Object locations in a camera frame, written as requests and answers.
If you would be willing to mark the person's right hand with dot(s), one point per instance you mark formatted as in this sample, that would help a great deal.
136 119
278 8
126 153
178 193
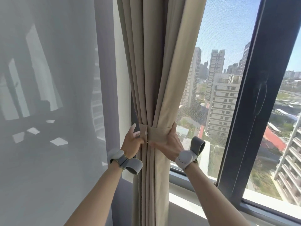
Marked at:
170 147

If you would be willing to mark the person's left hand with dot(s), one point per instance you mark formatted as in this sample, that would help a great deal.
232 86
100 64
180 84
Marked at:
130 144

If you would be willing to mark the beige curtain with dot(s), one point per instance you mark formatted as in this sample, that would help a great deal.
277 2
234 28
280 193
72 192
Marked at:
160 56

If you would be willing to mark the person's left forearm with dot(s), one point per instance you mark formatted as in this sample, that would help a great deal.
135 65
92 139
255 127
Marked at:
96 200

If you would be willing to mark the person's right forearm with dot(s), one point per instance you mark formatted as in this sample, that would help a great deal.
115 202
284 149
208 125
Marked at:
211 200

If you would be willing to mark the white grey wrist tracker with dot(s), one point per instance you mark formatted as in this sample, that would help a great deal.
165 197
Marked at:
115 154
185 158

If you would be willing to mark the white window sill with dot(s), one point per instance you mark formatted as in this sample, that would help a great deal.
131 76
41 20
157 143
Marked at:
181 202

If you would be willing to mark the glossy white wardrobe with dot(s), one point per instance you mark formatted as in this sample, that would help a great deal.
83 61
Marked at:
51 115

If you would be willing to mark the slim white tower building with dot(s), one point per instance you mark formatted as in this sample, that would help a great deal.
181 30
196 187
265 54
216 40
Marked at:
216 65

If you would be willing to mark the distant white tower building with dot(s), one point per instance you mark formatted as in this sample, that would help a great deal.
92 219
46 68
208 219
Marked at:
243 61

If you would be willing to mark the beige balcony apartment building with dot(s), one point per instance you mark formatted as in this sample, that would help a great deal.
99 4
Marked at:
291 162

